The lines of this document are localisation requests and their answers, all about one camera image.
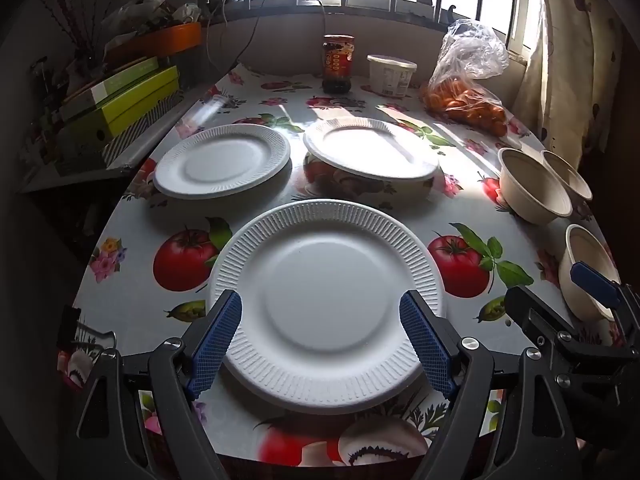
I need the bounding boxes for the plastic bag of oranges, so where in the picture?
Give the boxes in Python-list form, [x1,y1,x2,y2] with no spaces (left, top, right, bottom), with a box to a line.
[419,19,512,137]

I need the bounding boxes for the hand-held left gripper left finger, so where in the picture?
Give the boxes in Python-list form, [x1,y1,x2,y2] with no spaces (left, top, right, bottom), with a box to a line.
[52,289,244,480]

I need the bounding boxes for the beige paper bowl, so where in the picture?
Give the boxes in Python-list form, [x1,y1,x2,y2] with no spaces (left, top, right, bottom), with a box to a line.
[497,147,574,224]
[542,150,594,202]
[558,224,619,322]

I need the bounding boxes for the black cable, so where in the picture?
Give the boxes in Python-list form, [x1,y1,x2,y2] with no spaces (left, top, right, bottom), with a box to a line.
[205,0,327,77]

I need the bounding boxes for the sauce jar with red label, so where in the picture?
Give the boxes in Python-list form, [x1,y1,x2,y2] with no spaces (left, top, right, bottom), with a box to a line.
[322,34,356,95]

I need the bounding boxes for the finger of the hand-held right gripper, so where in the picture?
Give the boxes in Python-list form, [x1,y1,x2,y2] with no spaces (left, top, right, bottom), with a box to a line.
[504,285,581,350]
[571,261,640,331]

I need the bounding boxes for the black binder clip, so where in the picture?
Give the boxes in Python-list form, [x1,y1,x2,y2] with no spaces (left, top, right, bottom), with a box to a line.
[56,304,119,357]

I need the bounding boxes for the crumpled white plastic bag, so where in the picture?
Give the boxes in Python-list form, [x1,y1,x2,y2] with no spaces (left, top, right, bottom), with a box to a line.
[100,0,202,31]

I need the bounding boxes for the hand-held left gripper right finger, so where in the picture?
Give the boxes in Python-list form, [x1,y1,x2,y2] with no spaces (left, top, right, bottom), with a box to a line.
[398,289,586,480]

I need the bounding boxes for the vegetable print tablecloth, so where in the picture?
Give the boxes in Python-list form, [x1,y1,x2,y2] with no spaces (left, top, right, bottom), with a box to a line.
[57,62,626,466]

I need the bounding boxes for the white paper plate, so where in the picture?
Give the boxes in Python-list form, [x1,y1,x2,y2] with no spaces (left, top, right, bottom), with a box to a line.
[303,116,440,182]
[152,124,292,200]
[207,199,447,416]

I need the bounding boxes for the orange box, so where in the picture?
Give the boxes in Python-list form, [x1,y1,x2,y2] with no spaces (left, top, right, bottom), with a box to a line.
[104,22,203,65]

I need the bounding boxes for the dried branches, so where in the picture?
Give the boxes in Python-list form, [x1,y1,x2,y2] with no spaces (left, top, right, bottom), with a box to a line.
[44,0,103,63]

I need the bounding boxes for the lime green box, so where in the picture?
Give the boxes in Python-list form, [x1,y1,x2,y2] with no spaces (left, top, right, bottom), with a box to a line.
[97,66,181,137]

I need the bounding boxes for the white plastic tub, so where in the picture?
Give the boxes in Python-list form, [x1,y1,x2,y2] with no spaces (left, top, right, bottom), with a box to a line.
[366,54,418,98]

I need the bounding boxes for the green and white box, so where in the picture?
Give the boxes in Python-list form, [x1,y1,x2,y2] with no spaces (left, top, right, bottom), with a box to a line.
[62,56,162,111]

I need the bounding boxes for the cream patterned curtain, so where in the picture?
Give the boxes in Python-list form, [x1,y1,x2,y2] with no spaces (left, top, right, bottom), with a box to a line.
[510,0,626,171]

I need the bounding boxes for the striped box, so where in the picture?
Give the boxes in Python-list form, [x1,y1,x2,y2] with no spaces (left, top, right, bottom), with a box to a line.
[104,94,187,167]

